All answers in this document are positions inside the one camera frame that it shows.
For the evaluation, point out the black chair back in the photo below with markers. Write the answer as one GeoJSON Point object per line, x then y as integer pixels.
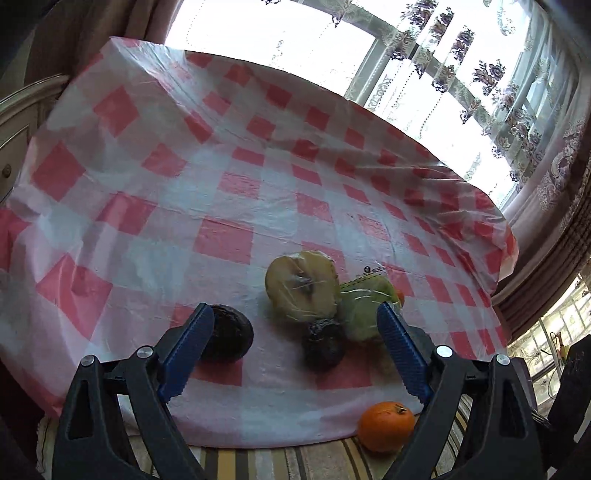
{"type": "Point", "coordinates": [575, 383]}

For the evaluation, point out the dark wrinkled avocado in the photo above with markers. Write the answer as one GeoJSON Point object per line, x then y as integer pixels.
{"type": "Point", "coordinates": [323, 345]}
{"type": "Point", "coordinates": [228, 332]}

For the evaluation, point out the glass side table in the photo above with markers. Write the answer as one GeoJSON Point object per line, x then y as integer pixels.
{"type": "Point", "coordinates": [551, 344]}

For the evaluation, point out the small orange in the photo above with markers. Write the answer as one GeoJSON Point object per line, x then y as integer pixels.
{"type": "Point", "coordinates": [400, 296]}

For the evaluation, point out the red white checked tablecloth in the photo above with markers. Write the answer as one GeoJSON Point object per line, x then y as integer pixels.
{"type": "Point", "coordinates": [184, 207]}

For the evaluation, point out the plastic-wrapped half apple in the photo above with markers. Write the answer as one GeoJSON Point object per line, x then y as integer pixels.
{"type": "Point", "coordinates": [302, 286]}

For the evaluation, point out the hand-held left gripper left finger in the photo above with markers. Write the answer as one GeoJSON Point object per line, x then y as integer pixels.
{"type": "Point", "coordinates": [187, 350]}

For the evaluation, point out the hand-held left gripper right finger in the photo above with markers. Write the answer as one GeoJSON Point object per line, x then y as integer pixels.
{"type": "Point", "coordinates": [401, 350]}

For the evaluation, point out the brown patterned curtain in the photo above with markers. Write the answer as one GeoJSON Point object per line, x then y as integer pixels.
{"type": "Point", "coordinates": [115, 18]}
{"type": "Point", "coordinates": [554, 194]}

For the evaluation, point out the sheer floral lace curtain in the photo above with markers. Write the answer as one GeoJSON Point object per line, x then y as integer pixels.
{"type": "Point", "coordinates": [554, 318]}
{"type": "Point", "coordinates": [461, 55]}

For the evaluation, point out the striped woven blanket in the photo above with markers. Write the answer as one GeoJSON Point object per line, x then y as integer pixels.
{"type": "Point", "coordinates": [277, 464]}

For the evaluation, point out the window frame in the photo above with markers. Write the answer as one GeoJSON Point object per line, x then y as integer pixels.
{"type": "Point", "coordinates": [367, 69]}

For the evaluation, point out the plastic-wrapped green fruit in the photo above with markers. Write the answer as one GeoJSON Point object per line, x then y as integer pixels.
{"type": "Point", "coordinates": [362, 311]}

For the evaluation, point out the large orange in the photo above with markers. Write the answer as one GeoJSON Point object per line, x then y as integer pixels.
{"type": "Point", "coordinates": [385, 427]}

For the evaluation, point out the cream wooden cabinet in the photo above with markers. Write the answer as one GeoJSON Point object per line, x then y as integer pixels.
{"type": "Point", "coordinates": [18, 120]}

